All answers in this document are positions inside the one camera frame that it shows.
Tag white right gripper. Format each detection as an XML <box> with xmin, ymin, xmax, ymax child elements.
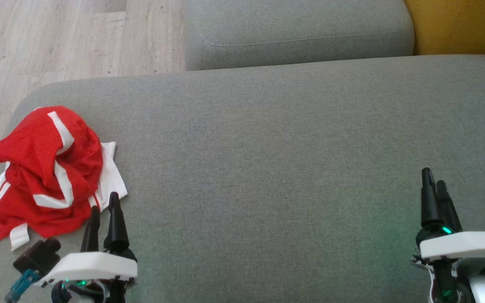
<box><xmin>411</xmin><ymin>167</ymin><xmax>485</xmax><ymax>303</ymax></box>

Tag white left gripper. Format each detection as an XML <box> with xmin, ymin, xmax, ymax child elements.
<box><xmin>40</xmin><ymin>192</ymin><xmax>139</xmax><ymax>303</ymax></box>

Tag red and white shorts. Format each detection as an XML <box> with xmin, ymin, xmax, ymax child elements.
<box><xmin>0</xmin><ymin>142</ymin><xmax>128</xmax><ymax>252</ymax></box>

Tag red shorts with white stripes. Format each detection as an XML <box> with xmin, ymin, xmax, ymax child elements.
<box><xmin>0</xmin><ymin>105</ymin><xmax>104</xmax><ymax>238</ymax></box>

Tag large grey sofa seat cushion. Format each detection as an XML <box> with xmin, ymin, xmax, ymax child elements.
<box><xmin>0</xmin><ymin>54</ymin><xmax>485</xmax><ymax>303</ymax></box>

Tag large yellow sofa backrest cushion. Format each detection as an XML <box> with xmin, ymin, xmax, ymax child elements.
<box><xmin>403</xmin><ymin>0</ymin><xmax>485</xmax><ymax>60</ymax></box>

